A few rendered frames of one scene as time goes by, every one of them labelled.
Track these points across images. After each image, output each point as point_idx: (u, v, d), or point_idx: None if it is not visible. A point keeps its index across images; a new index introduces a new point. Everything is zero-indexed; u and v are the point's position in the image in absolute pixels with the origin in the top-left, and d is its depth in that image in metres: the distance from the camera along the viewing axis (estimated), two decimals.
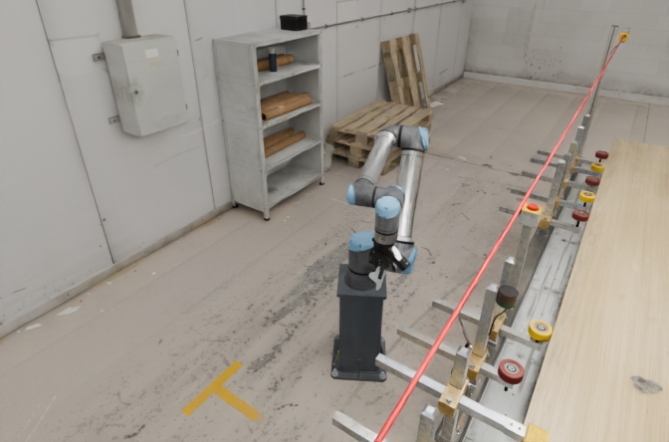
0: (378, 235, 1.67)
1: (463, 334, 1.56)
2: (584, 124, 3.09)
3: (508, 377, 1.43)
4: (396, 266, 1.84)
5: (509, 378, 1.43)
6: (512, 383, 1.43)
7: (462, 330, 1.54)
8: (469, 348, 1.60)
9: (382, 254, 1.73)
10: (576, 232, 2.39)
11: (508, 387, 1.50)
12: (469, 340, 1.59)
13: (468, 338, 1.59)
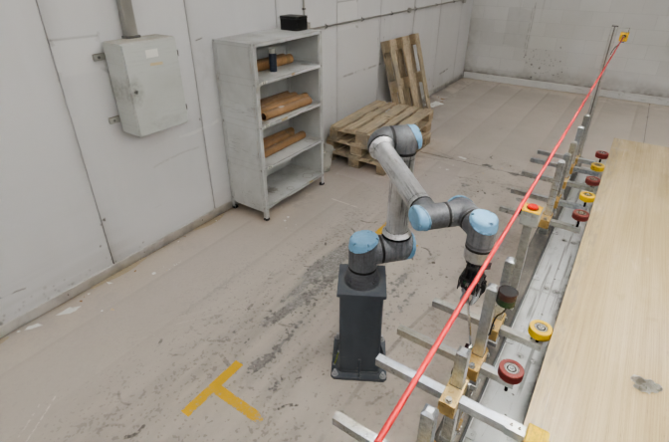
0: None
1: (468, 325, 1.59)
2: (584, 124, 3.09)
3: (508, 377, 1.43)
4: None
5: (509, 378, 1.43)
6: (512, 383, 1.43)
7: (468, 317, 1.59)
8: (470, 346, 1.60)
9: None
10: (576, 232, 2.39)
11: (508, 387, 1.50)
12: (471, 337, 1.61)
13: (471, 333, 1.60)
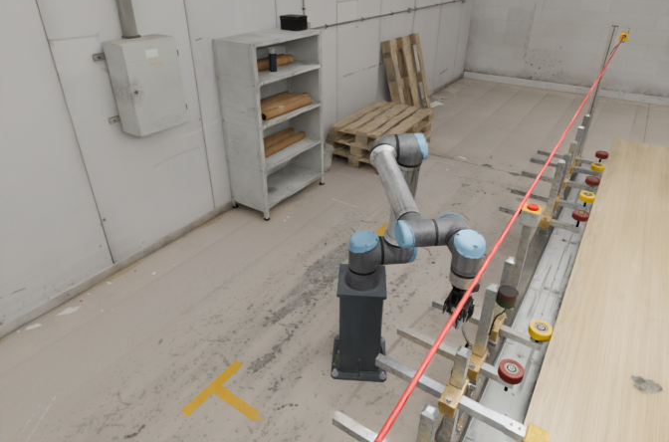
0: None
1: (463, 335, 1.56)
2: (584, 124, 3.09)
3: (508, 377, 1.43)
4: None
5: (509, 378, 1.43)
6: (512, 383, 1.43)
7: (461, 331, 1.54)
8: (469, 348, 1.60)
9: None
10: (576, 232, 2.39)
11: (508, 387, 1.50)
12: (469, 340, 1.59)
13: (468, 339, 1.58)
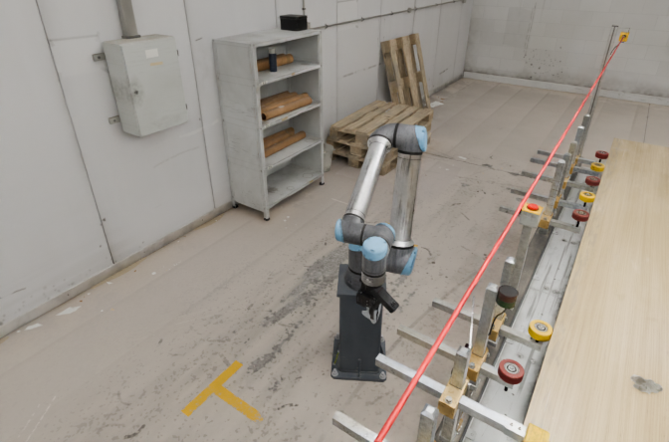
0: (365, 277, 1.62)
1: (471, 322, 1.63)
2: (584, 124, 3.09)
3: (508, 377, 1.43)
4: (377, 317, 1.76)
5: (509, 378, 1.43)
6: (512, 383, 1.43)
7: (472, 313, 1.64)
8: (471, 344, 1.60)
9: (370, 295, 1.68)
10: (576, 232, 2.39)
11: (508, 387, 1.50)
12: (472, 336, 1.62)
13: (472, 332, 1.63)
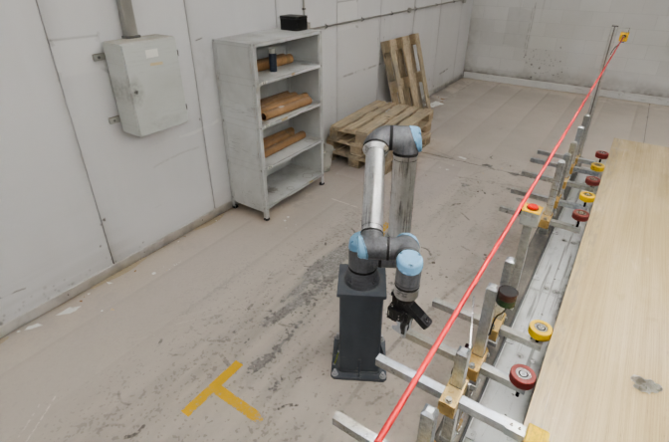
0: (399, 291, 1.55)
1: (471, 322, 1.63)
2: (584, 124, 3.09)
3: (520, 383, 1.41)
4: None
5: (521, 384, 1.41)
6: (524, 389, 1.42)
7: (472, 313, 1.64)
8: (471, 344, 1.60)
9: (402, 310, 1.62)
10: (576, 232, 2.39)
11: (519, 392, 1.48)
12: (472, 336, 1.62)
13: (472, 332, 1.63)
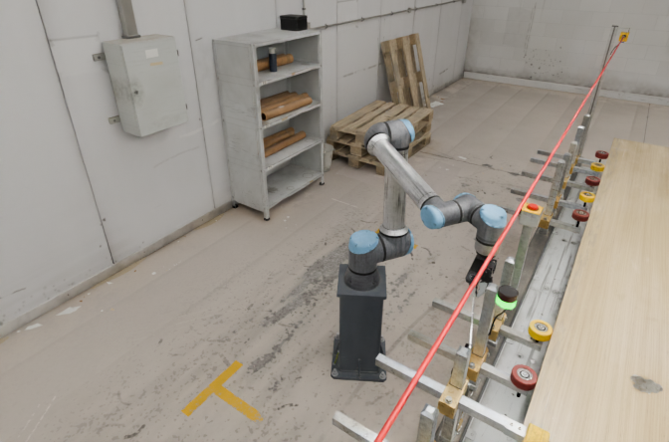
0: None
1: (471, 322, 1.63)
2: (584, 124, 3.09)
3: (521, 383, 1.41)
4: (481, 295, 1.67)
5: (522, 384, 1.41)
6: (525, 389, 1.41)
7: (472, 313, 1.64)
8: (471, 344, 1.60)
9: None
10: (576, 232, 2.39)
11: (521, 393, 1.48)
12: (472, 336, 1.62)
13: (472, 332, 1.63)
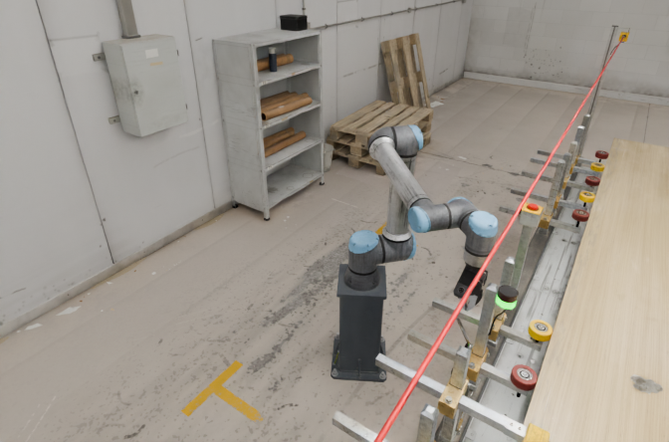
0: None
1: (463, 335, 1.56)
2: (584, 124, 3.09)
3: (521, 383, 1.41)
4: (471, 309, 1.54)
5: (522, 384, 1.41)
6: (525, 389, 1.41)
7: (461, 331, 1.54)
8: (469, 348, 1.60)
9: None
10: (576, 232, 2.39)
11: (521, 393, 1.48)
12: (469, 340, 1.59)
13: (468, 338, 1.58)
